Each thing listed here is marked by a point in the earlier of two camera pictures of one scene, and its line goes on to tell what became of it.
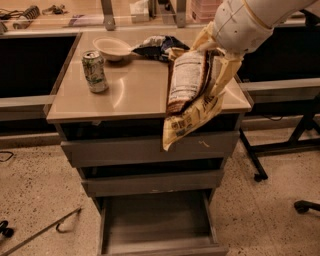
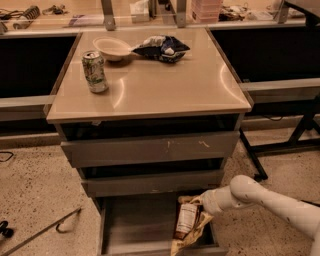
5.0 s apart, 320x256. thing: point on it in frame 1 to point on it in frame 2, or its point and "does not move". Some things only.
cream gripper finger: [206, 40] to [191, 199]
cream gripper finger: [229, 68] to [206, 217]
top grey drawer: [91, 153] does not move
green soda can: [95, 71] does not move
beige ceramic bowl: [112, 48] does not move
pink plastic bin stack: [202, 12] does not move
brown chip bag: [192, 96] to [188, 226]
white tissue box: [140, 12] does not move
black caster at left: [6, 232] does not move
